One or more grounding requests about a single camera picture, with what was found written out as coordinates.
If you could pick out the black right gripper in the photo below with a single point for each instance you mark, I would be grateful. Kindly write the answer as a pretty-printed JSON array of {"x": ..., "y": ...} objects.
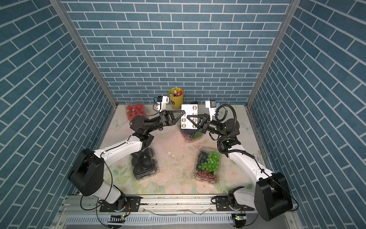
[{"x": 203, "y": 127}]

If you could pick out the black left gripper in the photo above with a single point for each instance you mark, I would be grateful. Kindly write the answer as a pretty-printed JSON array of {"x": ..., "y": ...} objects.
[{"x": 166, "y": 119}]

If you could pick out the white fruit sticker sheet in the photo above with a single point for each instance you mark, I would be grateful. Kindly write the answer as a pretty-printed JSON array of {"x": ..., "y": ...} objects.
[{"x": 190, "y": 109}]

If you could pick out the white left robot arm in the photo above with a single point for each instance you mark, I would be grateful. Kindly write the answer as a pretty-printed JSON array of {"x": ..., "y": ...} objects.
[{"x": 87, "y": 172}]

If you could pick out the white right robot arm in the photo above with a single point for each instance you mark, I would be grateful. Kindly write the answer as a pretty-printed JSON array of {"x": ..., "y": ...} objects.
[{"x": 271, "y": 196}]

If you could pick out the white label strip on table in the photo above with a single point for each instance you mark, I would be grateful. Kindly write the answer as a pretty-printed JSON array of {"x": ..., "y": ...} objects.
[{"x": 257, "y": 158}]

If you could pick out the clear box of blueberries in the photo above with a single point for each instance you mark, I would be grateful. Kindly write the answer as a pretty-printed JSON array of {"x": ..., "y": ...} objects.
[{"x": 191, "y": 135}]

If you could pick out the yellow pen cup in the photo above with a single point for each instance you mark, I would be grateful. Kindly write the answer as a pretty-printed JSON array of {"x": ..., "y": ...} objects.
[{"x": 176, "y": 97}]

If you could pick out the clear box of strawberries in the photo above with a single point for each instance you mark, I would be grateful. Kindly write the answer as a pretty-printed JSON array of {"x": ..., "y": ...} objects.
[{"x": 134, "y": 109}]

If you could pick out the clear box of mixed grapes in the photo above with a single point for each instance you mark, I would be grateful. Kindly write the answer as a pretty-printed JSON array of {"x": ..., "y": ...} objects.
[{"x": 207, "y": 166}]

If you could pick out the clear box of avocados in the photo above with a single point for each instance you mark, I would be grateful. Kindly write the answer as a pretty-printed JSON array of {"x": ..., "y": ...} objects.
[{"x": 144, "y": 163}]

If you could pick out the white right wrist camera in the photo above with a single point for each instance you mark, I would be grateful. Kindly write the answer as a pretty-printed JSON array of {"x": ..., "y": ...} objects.
[{"x": 212, "y": 106}]

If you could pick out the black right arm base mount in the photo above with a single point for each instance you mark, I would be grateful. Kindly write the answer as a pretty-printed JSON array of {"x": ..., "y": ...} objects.
[{"x": 229, "y": 202}]

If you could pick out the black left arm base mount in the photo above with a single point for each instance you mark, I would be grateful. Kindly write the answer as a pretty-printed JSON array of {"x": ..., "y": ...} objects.
[{"x": 125, "y": 203}]

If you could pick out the aluminium front rail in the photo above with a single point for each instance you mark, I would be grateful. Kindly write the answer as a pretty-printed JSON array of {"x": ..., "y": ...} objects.
[{"x": 154, "y": 204}]

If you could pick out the aluminium corner post right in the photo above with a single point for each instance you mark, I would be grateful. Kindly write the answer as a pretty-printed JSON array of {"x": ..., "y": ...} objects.
[{"x": 274, "y": 47}]

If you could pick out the aluminium corner post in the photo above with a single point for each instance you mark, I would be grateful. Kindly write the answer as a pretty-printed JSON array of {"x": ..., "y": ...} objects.
[
  {"x": 70, "y": 27},
  {"x": 274, "y": 47}
]

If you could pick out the aluminium corner post left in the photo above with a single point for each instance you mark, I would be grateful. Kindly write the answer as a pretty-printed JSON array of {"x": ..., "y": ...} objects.
[{"x": 70, "y": 27}]

